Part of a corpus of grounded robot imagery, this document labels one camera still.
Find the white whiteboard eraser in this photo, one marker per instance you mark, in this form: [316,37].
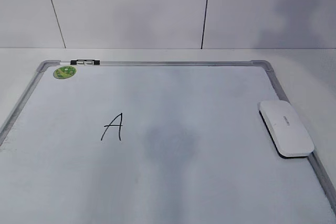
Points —
[288,133]

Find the black and clear marker holder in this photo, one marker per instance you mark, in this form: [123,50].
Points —
[85,62]

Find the green round magnet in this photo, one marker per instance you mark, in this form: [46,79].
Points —
[64,72]

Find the white whiteboard with grey frame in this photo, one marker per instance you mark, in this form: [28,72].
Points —
[154,142]

